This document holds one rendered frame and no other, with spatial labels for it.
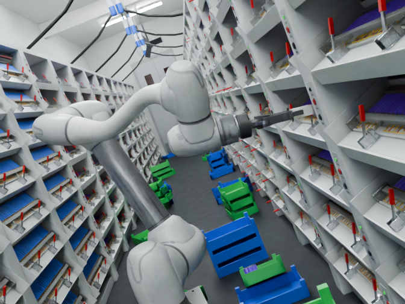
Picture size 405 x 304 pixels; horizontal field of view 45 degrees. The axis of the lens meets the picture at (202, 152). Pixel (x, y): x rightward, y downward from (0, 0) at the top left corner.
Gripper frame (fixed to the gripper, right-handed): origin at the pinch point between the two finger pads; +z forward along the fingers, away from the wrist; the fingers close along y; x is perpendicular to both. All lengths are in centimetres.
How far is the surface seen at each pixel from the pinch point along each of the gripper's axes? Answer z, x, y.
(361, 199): 4.1, -23.9, 25.6
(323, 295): -18, -30, 61
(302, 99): 11.5, 1.5, -44.3
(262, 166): 8, -43, -184
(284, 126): 2.4, -7.3, -44.4
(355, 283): 10, -66, -21
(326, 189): 4.3, -27.4, -9.1
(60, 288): -115, -63, -90
